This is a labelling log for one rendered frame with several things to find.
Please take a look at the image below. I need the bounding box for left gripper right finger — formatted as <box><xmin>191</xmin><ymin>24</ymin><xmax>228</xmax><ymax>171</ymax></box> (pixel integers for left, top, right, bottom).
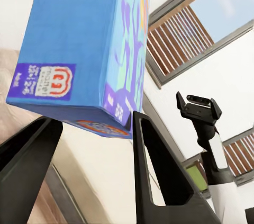
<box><xmin>132</xmin><ymin>111</ymin><xmax>222</xmax><ymax>224</ymax></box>

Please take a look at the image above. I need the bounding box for board game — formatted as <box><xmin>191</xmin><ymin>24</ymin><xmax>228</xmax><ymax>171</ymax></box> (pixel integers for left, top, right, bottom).
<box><xmin>5</xmin><ymin>0</ymin><xmax>150</xmax><ymax>140</ymax></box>

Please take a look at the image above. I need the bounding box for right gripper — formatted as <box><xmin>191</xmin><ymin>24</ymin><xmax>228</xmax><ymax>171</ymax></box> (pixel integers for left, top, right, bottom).
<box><xmin>176</xmin><ymin>91</ymin><xmax>222</xmax><ymax>134</ymax></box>

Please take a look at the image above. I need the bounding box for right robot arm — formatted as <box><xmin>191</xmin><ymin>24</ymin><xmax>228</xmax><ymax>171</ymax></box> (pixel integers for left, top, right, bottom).
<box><xmin>176</xmin><ymin>91</ymin><xmax>254</xmax><ymax>224</ymax></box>

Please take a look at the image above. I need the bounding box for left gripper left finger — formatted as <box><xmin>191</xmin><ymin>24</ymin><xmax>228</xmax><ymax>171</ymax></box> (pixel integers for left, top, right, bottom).
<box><xmin>0</xmin><ymin>115</ymin><xmax>63</xmax><ymax>224</ymax></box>

